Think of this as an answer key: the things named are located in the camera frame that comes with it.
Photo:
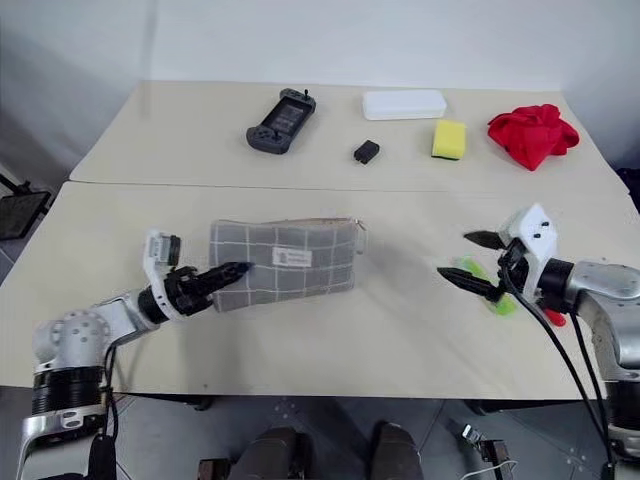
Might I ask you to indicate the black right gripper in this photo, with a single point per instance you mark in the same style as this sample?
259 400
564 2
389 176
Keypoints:
515 272

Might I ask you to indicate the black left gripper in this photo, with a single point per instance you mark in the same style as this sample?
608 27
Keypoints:
187 295

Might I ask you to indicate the green pen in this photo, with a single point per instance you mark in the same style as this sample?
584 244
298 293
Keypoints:
504 307

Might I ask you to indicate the grey checked fabric pouch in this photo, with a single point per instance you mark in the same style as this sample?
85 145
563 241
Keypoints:
300 282

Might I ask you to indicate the red rounded object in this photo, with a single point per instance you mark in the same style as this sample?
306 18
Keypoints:
556 318

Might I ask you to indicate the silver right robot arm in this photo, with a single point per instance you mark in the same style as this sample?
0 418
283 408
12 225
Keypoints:
602 285

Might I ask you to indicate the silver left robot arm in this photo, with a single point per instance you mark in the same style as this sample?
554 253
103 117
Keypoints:
75 335

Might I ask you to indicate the yellow sponge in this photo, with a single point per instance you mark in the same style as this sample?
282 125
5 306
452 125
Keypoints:
448 137

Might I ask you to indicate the dark table foot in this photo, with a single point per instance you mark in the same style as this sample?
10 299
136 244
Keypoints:
201 403
485 407

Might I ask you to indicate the red crumpled cloth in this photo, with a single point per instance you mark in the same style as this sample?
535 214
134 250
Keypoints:
532 135

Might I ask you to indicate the small black block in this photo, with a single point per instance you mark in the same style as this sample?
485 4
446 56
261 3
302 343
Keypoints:
366 152

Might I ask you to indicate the dark grey handheld controller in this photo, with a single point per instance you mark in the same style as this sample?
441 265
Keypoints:
280 120

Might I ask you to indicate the white rectangular plastic box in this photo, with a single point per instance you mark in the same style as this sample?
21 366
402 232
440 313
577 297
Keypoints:
405 105

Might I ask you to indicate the silver metal clamp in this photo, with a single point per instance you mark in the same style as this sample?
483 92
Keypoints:
482 445

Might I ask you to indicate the dark grey rounded shape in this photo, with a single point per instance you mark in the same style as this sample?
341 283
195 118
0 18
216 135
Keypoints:
272 455
400 452

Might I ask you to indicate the black metal stand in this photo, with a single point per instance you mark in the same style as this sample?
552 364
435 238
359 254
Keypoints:
22 210

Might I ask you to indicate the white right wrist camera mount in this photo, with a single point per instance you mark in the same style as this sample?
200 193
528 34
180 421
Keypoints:
535 230

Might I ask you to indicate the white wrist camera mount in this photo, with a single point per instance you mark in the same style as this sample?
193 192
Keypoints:
152 262
535 230

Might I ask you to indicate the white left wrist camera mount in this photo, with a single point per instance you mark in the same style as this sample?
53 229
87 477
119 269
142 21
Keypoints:
152 262

